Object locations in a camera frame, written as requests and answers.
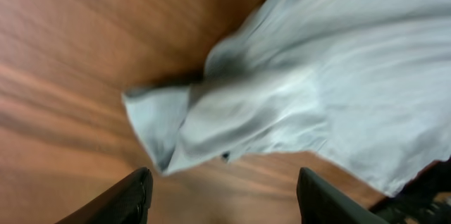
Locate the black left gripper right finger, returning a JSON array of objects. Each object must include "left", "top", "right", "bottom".
[{"left": 296, "top": 168, "right": 388, "bottom": 224}]

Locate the light blue t-shirt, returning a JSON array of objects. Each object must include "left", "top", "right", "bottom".
[{"left": 123, "top": 0, "right": 450, "bottom": 196}]

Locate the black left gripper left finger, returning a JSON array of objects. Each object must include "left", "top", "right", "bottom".
[{"left": 57, "top": 167, "right": 153, "bottom": 224}]

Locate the black garment right pile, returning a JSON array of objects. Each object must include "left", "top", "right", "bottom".
[{"left": 370, "top": 161, "right": 450, "bottom": 224}]

